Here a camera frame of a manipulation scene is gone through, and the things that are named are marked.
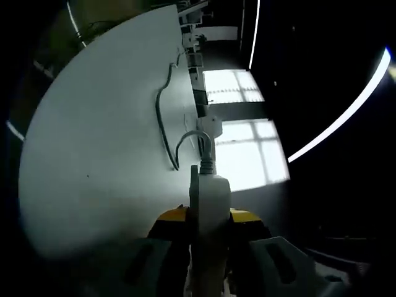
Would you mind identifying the bright window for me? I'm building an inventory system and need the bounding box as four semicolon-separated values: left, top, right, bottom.
202;69;266;105
213;119;291;193

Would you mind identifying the white printer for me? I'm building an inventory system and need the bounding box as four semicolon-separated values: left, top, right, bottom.
197;116;223;139

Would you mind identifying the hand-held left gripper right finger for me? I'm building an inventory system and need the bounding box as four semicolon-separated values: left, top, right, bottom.
228;207;319;297

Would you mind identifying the white power strip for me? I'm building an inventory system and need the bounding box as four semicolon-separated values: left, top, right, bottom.
196;173;232;281

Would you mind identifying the grey power strip cable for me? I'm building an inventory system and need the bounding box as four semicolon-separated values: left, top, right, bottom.
153;45;216;176

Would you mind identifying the white table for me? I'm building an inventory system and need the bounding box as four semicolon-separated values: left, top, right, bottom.
17;3;231;264

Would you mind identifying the long ceiling light strip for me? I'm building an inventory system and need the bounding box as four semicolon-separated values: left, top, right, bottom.
247;0;260;71
287;46;392;163

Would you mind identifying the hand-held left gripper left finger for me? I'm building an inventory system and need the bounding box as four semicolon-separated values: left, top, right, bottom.
122;206;191;297

